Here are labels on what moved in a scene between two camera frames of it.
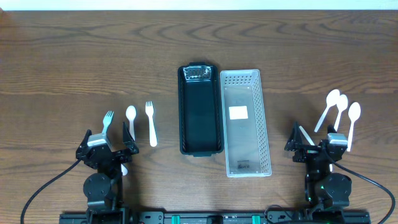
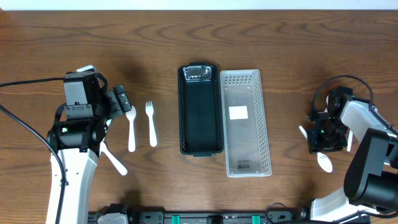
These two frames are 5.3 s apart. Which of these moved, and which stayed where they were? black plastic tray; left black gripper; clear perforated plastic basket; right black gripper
Moved: right black gripper; left black gripper
Stayed: clear perforated plastic basket; black plastic tray
